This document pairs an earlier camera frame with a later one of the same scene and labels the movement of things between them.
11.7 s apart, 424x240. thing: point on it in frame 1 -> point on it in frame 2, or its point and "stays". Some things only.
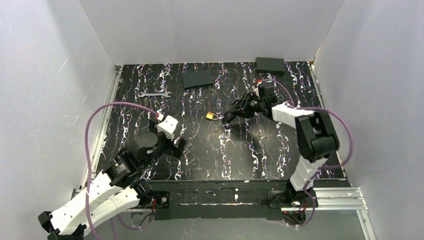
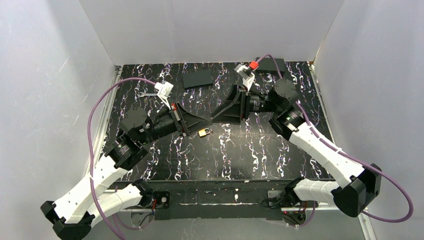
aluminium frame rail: x=104 y=121 stays
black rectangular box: x=270 y=65 stays
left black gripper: x=170 y=144 -> x=178 y=120
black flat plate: x=195 y=79 stays
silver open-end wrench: x=163 y=94 stays
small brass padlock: x=210 y=115 -> x=204 y=132
